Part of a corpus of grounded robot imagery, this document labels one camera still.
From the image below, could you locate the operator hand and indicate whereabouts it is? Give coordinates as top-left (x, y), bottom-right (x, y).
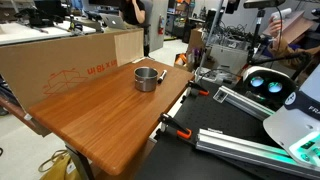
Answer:
top-left (268, 18), bottom-right (282, 38)

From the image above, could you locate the black marker pen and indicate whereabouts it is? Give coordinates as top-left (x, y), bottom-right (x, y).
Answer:
top-left (157, 70), bottom-right (167, 84)

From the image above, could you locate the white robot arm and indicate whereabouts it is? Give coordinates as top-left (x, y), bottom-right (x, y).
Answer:
top-left (263, 65), bottom-right (320, 169)

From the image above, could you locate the white VR controller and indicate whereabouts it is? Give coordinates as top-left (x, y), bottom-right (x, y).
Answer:
top-left (271, 8), bottom-right (292, 21)

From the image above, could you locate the white VR headset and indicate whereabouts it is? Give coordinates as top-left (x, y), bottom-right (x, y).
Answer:
top-left (242, 66), bottom-right (297, 111)

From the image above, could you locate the orange black clamp far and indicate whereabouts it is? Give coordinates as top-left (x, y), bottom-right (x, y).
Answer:
top-left (186, 80), bottom-right (209, 96)

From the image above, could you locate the orange black clamp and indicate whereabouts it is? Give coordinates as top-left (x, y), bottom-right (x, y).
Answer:
top-left (158, 113), bottom-right (192, 139)
top-left (186, 80), bottom-right (209, 96)

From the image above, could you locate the red fire extinguisher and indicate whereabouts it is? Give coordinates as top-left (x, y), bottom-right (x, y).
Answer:
top-left (158, 15), bottom-right (165, 35)

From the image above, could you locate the silver metal cup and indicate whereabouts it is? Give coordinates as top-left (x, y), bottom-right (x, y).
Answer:
top-left (134, 66), bottom-right (158, 92)

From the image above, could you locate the person in black shirt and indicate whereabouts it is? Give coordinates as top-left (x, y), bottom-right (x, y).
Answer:
top-left (119, 0), bottom-right (146, 25)

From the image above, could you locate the orange black clamp near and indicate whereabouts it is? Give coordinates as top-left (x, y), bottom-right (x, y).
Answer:
top-left (158, 113), bottom-right (192, 139)

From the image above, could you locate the silver laptop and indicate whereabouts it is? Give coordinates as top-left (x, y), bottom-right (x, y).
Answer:
top-left (100, 13), bottom-right (126, 30)

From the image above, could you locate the black perforated breadboard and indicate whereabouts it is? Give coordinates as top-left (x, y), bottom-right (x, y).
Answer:
top-left (137, 80), bottom-right (320, 180)

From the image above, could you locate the large cardboard box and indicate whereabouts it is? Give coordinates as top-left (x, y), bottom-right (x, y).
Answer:
top-left (0, 28), bottom-right (144, 110)

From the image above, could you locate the yellow bag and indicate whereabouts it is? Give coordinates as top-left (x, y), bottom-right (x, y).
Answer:
top-left (38, 149), bottom-right (81, 180)

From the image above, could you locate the black camera on stand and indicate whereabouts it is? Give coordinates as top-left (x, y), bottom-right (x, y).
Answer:
top-left (243, 0), bottom-right (286, 9)

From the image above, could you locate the aluminium rail far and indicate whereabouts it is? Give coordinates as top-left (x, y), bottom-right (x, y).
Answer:
top-left (213, 86), bottom-right (274, 121)

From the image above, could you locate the aluminium rail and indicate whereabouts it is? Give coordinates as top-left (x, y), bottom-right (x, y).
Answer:
top-left (196, 129), bottom-right (320, 180)
top-left (213, 86), bottom-right (274, 121)

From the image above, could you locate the aluminium rail near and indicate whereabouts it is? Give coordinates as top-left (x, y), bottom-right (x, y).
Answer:
top-left (196, 129), bottom-right (320, 180)

